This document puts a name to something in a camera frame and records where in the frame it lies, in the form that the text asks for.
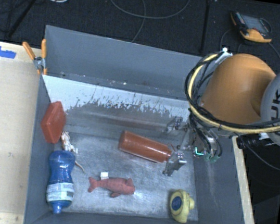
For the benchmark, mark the red-brown plastic bottle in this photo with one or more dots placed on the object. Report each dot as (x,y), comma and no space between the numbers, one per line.
(145,147)

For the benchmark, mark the yellow and blue round toy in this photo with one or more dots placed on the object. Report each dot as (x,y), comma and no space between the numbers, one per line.
(180,206)

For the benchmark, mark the pale wood flat board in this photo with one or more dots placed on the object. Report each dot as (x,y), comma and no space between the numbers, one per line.
(9,140)

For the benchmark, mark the black cylinder on white bracket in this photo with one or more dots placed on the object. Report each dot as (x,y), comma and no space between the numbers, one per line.
(252,142)

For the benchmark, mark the tan toy lizard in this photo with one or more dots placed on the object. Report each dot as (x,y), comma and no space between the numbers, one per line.
(67,144)

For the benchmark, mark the red toy fish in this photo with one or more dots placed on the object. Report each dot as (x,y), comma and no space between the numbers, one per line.
(115,185)

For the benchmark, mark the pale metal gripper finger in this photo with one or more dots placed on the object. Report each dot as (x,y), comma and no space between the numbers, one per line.
(174,164)
(174,125)

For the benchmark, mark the blue plastic bottle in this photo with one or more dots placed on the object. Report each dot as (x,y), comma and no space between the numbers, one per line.
(60,178)

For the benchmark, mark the grey metal bin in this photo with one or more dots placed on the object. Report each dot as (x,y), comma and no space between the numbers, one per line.
(138,124)

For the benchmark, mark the red-brown flat block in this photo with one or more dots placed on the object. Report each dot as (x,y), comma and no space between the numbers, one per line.
(53,121)

